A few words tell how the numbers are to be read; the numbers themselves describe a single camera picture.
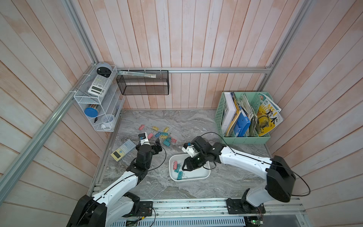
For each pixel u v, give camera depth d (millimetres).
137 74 908
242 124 861
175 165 876
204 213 730
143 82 1060
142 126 1075
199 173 846
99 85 776
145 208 729
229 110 845
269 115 911
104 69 809
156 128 1066
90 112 763
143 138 704
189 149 747
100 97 736
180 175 835
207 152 613
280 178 427
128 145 964
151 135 1040
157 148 772
